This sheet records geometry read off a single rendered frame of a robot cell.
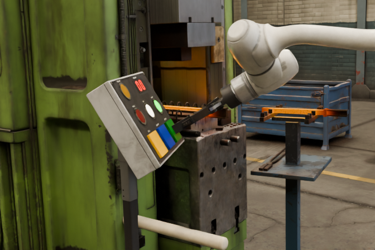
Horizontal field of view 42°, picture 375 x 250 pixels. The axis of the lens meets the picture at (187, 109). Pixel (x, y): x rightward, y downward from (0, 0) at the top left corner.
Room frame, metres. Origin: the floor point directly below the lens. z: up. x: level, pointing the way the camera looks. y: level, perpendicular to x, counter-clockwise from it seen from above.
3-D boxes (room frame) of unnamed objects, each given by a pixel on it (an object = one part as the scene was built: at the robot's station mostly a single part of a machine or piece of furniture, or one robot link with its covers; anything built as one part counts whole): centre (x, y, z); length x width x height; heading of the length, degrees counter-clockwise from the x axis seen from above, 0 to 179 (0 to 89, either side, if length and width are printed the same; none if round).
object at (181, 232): (1.69, 0.06, 0.62); 0.44 x 0.05 x 0.05; 54
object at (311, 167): (2.36, -0.51, 0.67); 0.40 x 0.30 x 0.02; 152
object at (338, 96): (6.01, -1.31, 0.36); 1.20 x 0.80 x 0.72; 52
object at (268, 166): (2.51, -0.48, 0.68); 0.60 x 0.04 x 0.01; 154
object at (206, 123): (2.15, 0.10, 0.96); 0.42 x 0.20 x 0.09; 54
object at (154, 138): (1.40, 0.09, 1.01); 0.07 x 0.05 x 0.07; 169
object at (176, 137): (1.60, 0.05, 1.01); 0.07 x 0.05 x 0.07; 169
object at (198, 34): (2.15, 0.10, 1.32); 0.42 x 0.20 x 0.10; 54
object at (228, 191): (2.20, 0.07, 0.69); 0.56 x 0.38 x 0.45; 54
